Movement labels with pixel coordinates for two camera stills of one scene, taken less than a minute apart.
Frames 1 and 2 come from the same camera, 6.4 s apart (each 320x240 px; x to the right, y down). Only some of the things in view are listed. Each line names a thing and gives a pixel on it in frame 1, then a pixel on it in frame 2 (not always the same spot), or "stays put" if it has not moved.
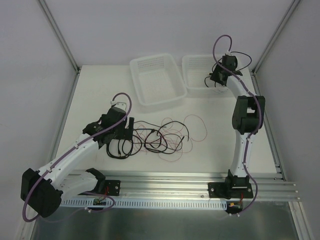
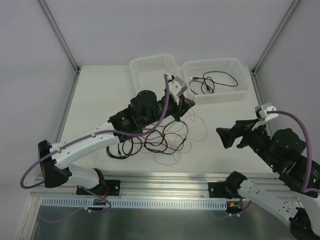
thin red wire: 170,143 → 194,116
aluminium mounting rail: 270,186 stays put
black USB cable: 237,69 → 214,82
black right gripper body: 216,77 → 244,134
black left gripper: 130,128 → 178,107
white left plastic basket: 157,79 stays put
